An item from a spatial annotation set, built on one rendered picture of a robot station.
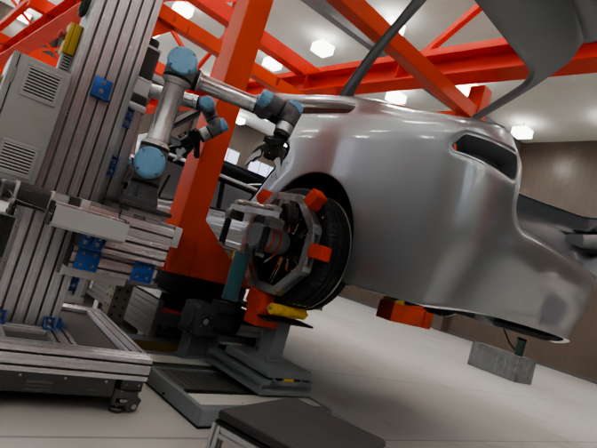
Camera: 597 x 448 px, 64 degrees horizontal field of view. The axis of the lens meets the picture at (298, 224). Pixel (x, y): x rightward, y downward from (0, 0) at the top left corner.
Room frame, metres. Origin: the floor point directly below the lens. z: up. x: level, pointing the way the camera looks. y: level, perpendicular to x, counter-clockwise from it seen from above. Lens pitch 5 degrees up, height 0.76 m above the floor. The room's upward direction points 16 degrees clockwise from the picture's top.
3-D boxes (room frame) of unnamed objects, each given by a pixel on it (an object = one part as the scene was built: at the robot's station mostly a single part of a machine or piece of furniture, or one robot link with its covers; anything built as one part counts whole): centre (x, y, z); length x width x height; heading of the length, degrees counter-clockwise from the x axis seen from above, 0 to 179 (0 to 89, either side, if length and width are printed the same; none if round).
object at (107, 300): (2.77, 0.87, 0.21); 0.10 x 0.10 x 0.42; 42
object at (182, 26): (5.19, 0.92, 2.54); 2.58 x 0.12 x 0.42; 132
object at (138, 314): (4.05, 1.17, 0.14); 2.47 x 0.85 x 0.27; 42
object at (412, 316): (4.45, -1.14, 0.69); 0.52 x 0.17 x 0.35; 132
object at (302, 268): (2.59, 0.08, 0.85); 0.54 x 0.07 x 0.54; 42
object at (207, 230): (3.06, 0.39, 0.69); 0.52 x 0.17 x 0.35; 132
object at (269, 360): (2.71, -0.05, 0.32); 0.40 x 0.30 x 0.28; 42
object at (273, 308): (2.57, -0.08, 0.51); 0.29 x 0.06 x 0.06; 132
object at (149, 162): (1.89, 0.63, 1.19); 0.15 x 0.12 x 0.55; 16
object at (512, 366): (7.59, -3.62, 0.39); 0.81 x 0.66 x 0.78; 36
